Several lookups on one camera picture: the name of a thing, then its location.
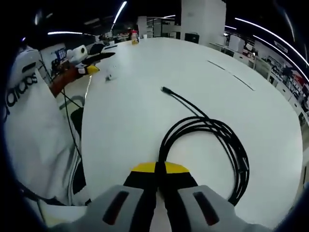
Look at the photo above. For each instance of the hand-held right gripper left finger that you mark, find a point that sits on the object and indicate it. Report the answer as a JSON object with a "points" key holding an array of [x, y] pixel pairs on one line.
{"points": [[113, 210]]}

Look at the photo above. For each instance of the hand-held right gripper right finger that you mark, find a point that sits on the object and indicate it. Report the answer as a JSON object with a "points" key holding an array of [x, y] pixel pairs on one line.
{"points": [[207, 212]]}

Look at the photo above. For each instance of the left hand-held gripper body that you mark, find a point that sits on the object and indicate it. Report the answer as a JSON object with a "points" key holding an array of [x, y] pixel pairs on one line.
{"points": [[77, 54]]}

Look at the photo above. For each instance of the white charger adapter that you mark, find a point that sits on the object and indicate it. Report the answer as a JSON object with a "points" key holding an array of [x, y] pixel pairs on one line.
{"points": [[111, 72]]}

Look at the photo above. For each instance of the black box on desk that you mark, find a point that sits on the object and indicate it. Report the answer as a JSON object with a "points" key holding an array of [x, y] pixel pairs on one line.
{"points": [[192, 38]]}

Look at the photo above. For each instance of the yellow bottle with red cap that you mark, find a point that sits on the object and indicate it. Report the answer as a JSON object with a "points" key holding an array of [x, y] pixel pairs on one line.
{"points": [[134, 37]]}

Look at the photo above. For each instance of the person in white adidas shirt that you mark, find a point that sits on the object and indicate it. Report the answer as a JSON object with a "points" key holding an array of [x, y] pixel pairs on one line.
{"points": [[36, 135]]}

